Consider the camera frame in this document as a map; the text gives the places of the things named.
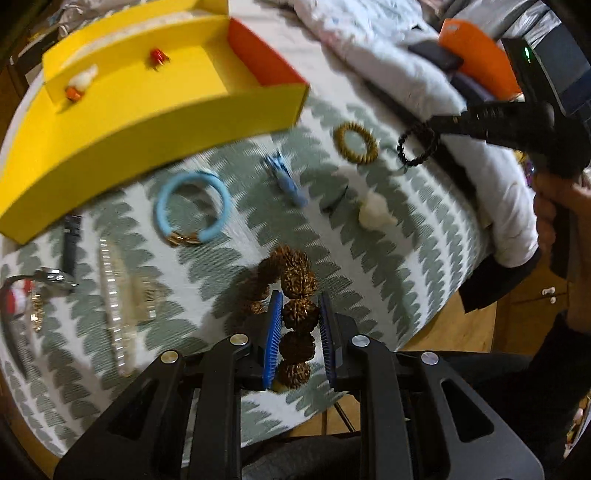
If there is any silver metal clip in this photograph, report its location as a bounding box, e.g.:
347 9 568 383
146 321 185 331
1 267 78 293

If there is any brown rudraksha bead bracelet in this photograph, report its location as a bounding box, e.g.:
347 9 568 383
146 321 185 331
239 244 321 392

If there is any orange phone case object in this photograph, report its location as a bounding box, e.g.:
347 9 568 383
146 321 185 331
438 19 522 100

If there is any green leaf patterned bedsheet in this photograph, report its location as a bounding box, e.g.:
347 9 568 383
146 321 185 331
1 97 491 455

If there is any gold spiral hair tie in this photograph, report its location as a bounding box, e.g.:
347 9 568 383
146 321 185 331
332 121 381 166

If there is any floral white duvet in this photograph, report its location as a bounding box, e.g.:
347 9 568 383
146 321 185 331
273 1 538 268

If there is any white fluffy pompom clip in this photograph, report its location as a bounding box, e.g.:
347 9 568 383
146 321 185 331
358 191 398 231

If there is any black strap accessory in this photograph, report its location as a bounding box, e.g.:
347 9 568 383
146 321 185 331
61 213 82 277

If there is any red santa hat clip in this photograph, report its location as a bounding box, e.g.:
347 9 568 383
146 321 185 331
5 279 33 317

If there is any person's right hand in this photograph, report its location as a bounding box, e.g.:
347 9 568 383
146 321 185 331
533 172 590 333

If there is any red berry hair clip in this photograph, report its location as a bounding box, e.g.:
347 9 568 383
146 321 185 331
149 48 170 70

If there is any light blue bangle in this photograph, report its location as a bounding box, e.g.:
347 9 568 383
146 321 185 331
153 170 232 247

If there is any black bead bracelet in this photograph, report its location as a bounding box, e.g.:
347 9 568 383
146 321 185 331
396 123 442 169

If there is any yellow cardboard box tray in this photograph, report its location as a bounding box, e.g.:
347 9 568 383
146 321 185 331
1 1 310 244

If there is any white pearl bracelet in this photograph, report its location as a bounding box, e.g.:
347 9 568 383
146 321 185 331
97 238 160 378

